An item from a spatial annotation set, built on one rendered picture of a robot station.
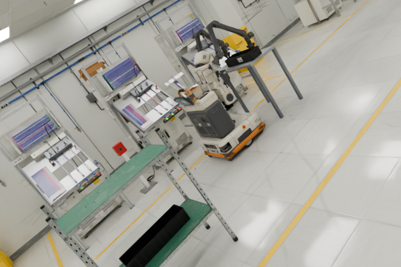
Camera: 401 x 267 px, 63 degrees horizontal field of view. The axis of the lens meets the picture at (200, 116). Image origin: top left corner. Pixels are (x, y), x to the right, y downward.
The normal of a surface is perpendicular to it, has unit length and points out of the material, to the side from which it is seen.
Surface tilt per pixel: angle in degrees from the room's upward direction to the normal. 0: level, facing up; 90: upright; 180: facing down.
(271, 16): 90
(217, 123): 90
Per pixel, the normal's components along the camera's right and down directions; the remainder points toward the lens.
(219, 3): 0.50, -0.07
